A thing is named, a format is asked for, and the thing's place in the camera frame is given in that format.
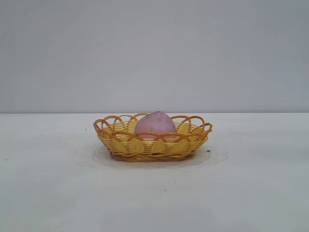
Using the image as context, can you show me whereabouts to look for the pink peach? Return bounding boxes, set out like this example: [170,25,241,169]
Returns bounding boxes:
[134,111,178,141]

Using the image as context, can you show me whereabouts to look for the yellow woven wicker basket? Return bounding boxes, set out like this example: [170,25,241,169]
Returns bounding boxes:
[93,112,214,163]

